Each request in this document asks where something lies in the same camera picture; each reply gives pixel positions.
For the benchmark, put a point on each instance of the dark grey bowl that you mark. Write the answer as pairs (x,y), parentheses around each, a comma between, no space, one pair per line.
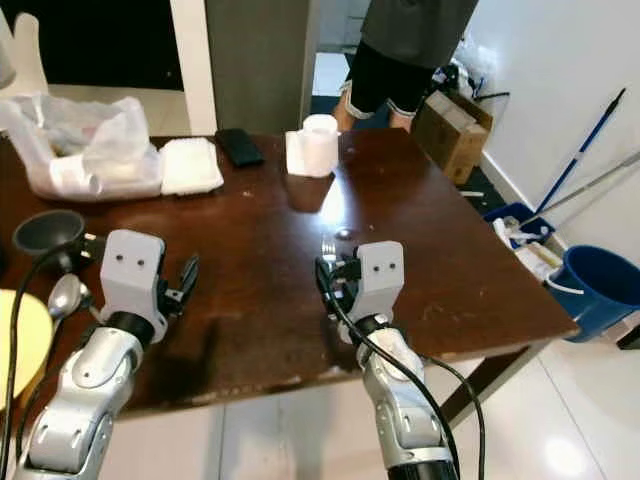
(48,233)

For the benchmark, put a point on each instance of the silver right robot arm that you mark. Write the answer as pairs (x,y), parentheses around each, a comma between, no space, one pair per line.
(400,410)

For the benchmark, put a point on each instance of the white foam food container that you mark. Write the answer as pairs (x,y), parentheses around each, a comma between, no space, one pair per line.
(190,166)

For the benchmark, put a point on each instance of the blue plastic bucket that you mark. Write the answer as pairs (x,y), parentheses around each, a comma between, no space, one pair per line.
(595,290)

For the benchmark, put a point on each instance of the blue dustpan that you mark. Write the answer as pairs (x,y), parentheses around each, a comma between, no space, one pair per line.
(515,220)

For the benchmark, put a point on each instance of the silver metal fork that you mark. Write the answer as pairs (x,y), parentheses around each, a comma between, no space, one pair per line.
(327,247)

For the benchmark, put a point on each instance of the person in dark clothes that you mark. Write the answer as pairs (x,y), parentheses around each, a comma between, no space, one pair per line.
(405,50)

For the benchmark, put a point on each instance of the black phone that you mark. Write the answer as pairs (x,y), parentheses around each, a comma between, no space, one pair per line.
(240,147)

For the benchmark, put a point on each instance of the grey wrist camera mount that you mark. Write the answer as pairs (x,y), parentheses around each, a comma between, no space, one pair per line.
(382,272)
(132,268)

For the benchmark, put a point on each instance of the grey metal pole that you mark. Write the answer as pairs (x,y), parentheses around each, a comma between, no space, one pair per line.
(590,182)

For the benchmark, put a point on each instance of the silver metal spoon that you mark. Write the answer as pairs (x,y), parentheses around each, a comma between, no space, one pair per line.
(65,294)

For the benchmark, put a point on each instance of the brown cardboard box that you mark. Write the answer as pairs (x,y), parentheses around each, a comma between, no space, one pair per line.
(452,130)

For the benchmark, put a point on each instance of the yellow plate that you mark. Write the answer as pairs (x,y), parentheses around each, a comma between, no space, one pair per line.
(22,350)

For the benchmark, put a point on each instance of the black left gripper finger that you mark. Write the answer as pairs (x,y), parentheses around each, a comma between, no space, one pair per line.
(175,280)
(192,272)

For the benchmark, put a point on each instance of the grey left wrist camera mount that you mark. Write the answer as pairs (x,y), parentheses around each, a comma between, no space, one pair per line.
(132,268)

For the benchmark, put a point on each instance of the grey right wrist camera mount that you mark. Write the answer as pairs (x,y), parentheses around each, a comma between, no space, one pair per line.
(382,272)

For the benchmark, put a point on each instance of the white tissue roll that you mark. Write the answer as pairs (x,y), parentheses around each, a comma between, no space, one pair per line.
(312,148)

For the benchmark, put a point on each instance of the translucent white plastic bag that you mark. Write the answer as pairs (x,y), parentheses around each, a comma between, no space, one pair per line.
(80,145)

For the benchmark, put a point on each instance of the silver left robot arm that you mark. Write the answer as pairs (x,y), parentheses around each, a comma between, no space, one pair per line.
(90,390)

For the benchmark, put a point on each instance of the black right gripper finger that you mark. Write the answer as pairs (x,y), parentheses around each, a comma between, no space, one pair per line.
(345,266)
(323,288)

